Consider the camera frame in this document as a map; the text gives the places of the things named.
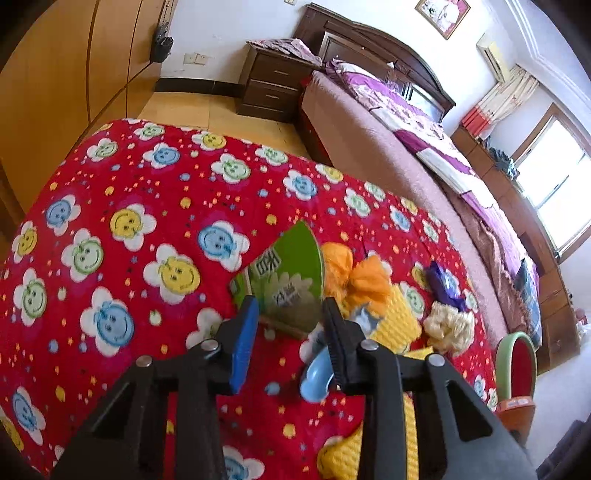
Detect cream paper ball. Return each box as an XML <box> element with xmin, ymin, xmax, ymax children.
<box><xmin>423</xmin><ymin>301</ymin><xmax>476</xmax><ymax>357</ymax></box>

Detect wall socket plate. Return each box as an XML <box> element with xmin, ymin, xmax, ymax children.
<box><xmin>183</xmin><ymin>53</ymin><xmax>208</xmax><ymax>66</ymax></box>

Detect light blue plastic scoop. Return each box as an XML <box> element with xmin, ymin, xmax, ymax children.
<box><xmin>300</xmin><ymin>346</ymin><xmax>334</xmax><ymax>404</ymax></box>

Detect dark wooden nightstand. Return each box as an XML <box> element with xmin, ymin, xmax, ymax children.
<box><xmin>235</xmin><ymin>44</ymin><xmax>318</xmax><ymax>123</ymax></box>

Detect yellow foam mesh piece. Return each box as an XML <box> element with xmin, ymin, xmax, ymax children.
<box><xmin>317</xmin><ymin>394</ymin><xmax>419</xmax><ymax>480</ymax></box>
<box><xmin>349</xmin><ymin>285</ymin><xmax>422</xmax><ymax>354</ymax></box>

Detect folded cloth on nightstand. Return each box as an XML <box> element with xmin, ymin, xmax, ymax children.
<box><xmin>249</xmin><ymin>38</ymin><xmax>324</xmax><ymax>68</ymax></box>

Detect pink bed mattress cover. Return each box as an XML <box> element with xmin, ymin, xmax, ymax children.
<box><xmin>295</xmin><ymin>70</ymin><xmax>508</xmax><ymax>348</ymax></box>

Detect black bag on wardrobe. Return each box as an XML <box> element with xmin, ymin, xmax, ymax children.
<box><xmin>149</xmin><ymin>25</ymin><xmax>173</xmax><ymax>64</ymax></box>

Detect purple white floral quilt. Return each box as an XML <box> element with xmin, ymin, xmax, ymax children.
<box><xmin>325</xmin><ymin>59</ymin><xmax>539</xmax><ymax>280</ymax></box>

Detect wooden window cabinet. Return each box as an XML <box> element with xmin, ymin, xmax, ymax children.
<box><xmin>452</xmin><ymin>126</ymin><xmax>580</xmax><ymax>374</ymax></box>

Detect blue plaid cloth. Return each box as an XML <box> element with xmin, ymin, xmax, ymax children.
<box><xmin>513</xmin><ymin>257</ymin><xmax>543</xmax><ymax>350</ymax></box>

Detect purple crumpled wrapper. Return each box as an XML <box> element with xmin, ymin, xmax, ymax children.
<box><xmin>426</xmin><ymin>260</ymin><xmax>468</xmax><ymax>312</ymax></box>

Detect red white curtain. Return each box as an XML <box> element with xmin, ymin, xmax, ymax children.
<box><xmin>460</xmin><ymin>65</ymin><xmax>539</xmax><ymax>140</ymax></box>

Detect wall air conditioner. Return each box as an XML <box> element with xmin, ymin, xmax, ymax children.
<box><xmin>477</xmin><ymin>33</ymin><xmax>510</xmax><ymax>83</ymax></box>

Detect dark clothes on cabinet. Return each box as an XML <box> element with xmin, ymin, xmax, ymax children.
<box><xmin>489</xmin><ymin>147</ymin><xmax>519</xmax><ymax>180</ymax></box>

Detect framed wall picture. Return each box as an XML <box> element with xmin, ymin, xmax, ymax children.
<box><xmin>415</xmin><ymin>0</ymin><xmax>471</xmax><ymax>40</ymax></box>

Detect orange small carton box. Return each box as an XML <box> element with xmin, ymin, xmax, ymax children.
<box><xmin>496</xmin><ymin>396</ymin><xmax>536</xmax><ymax>446</ymax></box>

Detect red bin green rim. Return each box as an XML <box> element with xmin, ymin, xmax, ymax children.
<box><xmin>495</xmin><ymin>331</ymin><xmax>538</xmax><ymax>401</ymax></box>

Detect orange wrapper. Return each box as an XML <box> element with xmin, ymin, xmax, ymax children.
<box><xmin>321</xmin><ymin>242</ymin><xmax>391</xmax><ymax>318</ymax></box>

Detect red flower-pattern table cloth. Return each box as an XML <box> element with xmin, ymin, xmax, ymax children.
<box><xmin>1</xmin><ymin>119</ymin><xmax>498</xmax><ymax>475</ymax></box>

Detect wooden wardrobe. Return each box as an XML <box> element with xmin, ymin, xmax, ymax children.
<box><xmin>1</xmin><ymin>1</ymin><xmax>176</xmax><ymax>239</ymax></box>

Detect dark wooden bed headboard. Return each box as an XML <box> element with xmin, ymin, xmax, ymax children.
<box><xmin>294</xmin><ymin>3</ymin><xmax>456</xmax><ymax>122</ymax></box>

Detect green snack packet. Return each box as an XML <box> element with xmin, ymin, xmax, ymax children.
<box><xmin>229</xmin><ymin>221</ymin><xmax>325</xmax><ymax>339</ymax></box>

